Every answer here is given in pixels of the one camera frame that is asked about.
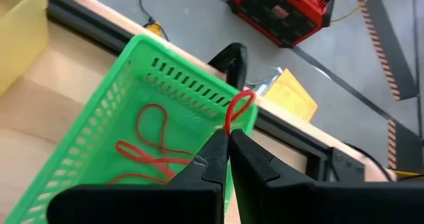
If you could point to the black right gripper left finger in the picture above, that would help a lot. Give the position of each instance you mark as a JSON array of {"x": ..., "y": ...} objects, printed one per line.
[{"x": 198, "y": 197}]

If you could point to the orange paper envelope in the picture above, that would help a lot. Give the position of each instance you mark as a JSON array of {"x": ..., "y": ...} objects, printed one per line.
[{"x": 291, "y": 98}]

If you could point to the red portable power station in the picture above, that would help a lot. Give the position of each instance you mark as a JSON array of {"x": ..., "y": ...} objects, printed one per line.
[{"x": 281, "y": 18}]

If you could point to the green mesh basket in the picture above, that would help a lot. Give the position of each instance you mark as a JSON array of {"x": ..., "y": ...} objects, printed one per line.
[{"x": 99, "y": 144}]

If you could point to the black table edge clamp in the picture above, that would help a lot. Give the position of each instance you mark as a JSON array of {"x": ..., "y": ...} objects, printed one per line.
[{"x": 232, "y": 65}]

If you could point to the thin red rubber band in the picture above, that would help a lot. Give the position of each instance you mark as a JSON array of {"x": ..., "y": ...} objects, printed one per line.
[
  {"x": 117, "y": 147},
  {"x": 228, "y": 124}
]

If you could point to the yellow translucent plastic bin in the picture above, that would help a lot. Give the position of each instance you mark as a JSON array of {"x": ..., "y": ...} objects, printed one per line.
[{"x": 20, "y": 35}]

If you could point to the clear plastic sleeve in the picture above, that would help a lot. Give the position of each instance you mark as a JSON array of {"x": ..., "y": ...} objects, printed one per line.
[{"x": 265, "y": 83}]

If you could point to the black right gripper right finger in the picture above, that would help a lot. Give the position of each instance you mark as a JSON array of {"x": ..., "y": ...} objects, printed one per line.
[{"x": 281, "y": 201}]

